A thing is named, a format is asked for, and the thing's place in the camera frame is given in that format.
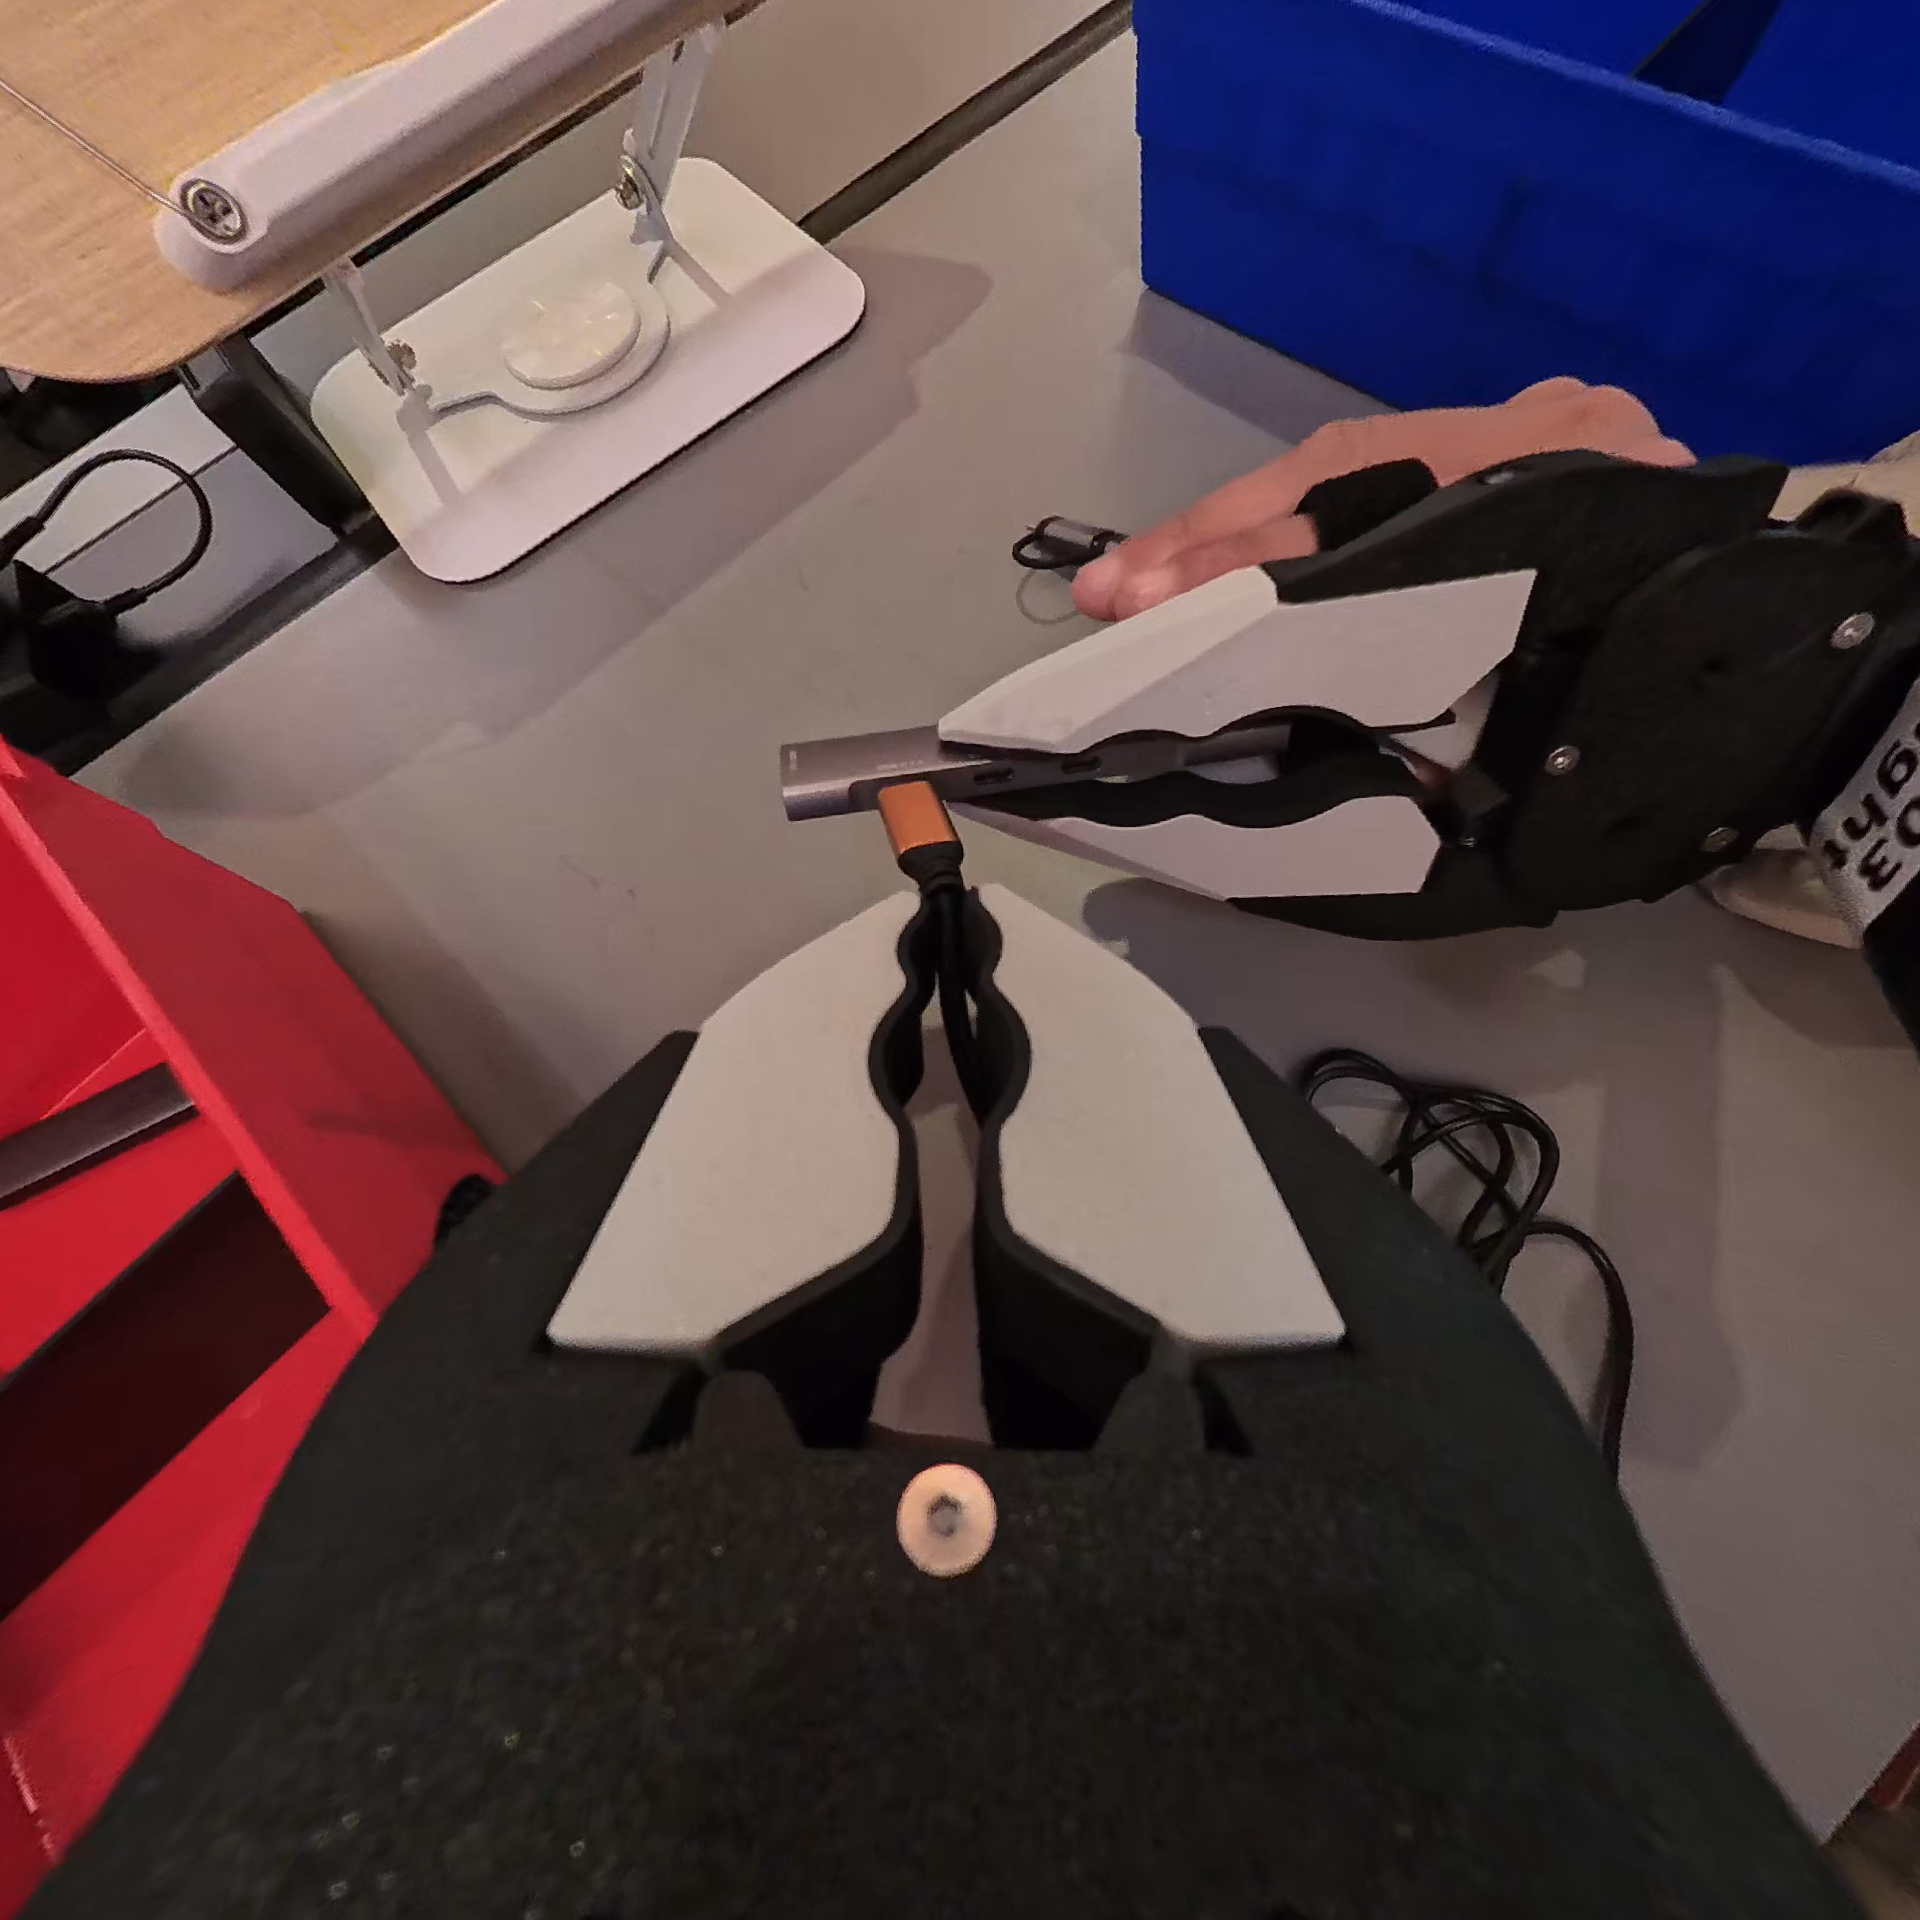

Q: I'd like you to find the black red-bin divider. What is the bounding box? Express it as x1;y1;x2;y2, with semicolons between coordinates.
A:
0;1173;329;1623

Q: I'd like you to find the grey desk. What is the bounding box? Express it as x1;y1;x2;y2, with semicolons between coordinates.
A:
0;35;1920;1853

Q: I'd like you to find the blue plastic bin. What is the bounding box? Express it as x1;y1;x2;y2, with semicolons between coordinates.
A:
1132;0;1920;462

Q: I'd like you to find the thin black cable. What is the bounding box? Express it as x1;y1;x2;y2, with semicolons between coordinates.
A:
1295;1047;1636;1481

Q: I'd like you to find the person's right hand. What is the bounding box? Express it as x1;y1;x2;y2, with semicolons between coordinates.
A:
1077;374;1696;632

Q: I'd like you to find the red plastic bin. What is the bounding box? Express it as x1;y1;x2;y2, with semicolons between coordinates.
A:
0;737;505;1871

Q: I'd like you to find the black cable orange plug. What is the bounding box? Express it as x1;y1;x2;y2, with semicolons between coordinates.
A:
871;783;993;1124

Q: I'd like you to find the wooden board stand white base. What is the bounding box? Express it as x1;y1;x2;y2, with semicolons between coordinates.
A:
0;0;871;587

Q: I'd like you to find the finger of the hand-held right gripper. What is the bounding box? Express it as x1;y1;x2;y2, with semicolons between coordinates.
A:
961;746;1466;906
935;568;1539;755

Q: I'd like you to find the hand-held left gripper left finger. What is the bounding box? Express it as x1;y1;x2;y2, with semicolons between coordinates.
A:
544;889;928;1452

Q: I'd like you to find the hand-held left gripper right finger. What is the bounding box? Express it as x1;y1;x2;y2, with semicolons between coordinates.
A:
971;887;1347;1452

